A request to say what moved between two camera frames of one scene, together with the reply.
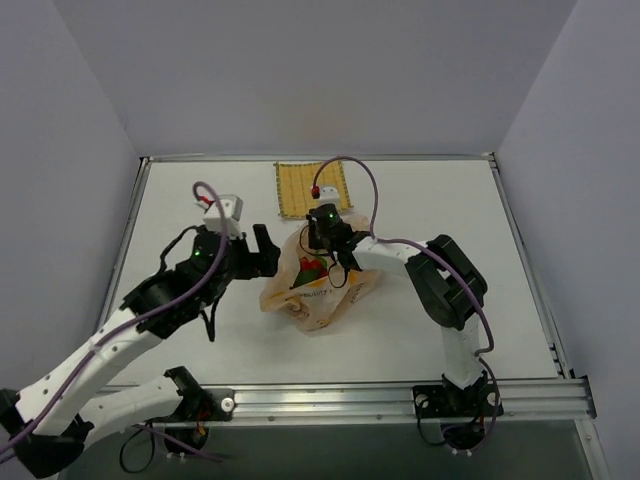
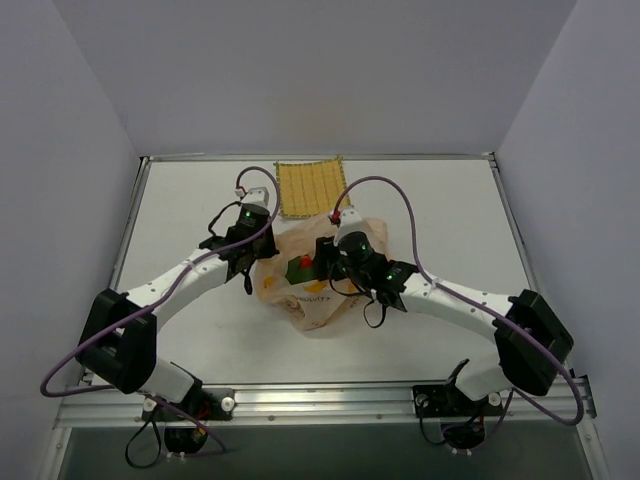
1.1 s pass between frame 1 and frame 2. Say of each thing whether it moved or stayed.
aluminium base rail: stayed
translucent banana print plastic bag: moved
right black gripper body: moved
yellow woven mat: stayed
